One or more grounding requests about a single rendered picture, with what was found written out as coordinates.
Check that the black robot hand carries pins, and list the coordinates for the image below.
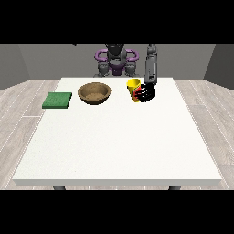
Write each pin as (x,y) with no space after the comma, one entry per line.
(147,92)

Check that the yellow cup with melon print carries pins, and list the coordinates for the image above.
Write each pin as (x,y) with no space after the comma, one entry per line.
(133,85)

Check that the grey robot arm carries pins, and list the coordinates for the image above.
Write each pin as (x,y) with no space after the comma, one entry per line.
(151,68)

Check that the brown wooden bowl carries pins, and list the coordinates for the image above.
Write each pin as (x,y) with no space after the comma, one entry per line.
(94,93)

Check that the green square pad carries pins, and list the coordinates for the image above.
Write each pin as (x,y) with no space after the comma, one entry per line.
(57,100)

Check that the grey robot trunk purple rings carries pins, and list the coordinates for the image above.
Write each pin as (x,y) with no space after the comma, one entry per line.
(115,62)

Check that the dark table leg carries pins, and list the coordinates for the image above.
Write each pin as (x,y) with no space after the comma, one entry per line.
(175,187)
(59,187)

